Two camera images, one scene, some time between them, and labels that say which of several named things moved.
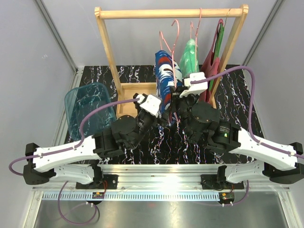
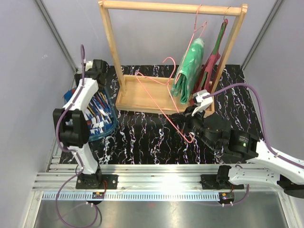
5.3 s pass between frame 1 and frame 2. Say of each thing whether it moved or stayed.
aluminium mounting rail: stayed
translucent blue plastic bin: stayed
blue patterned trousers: moved
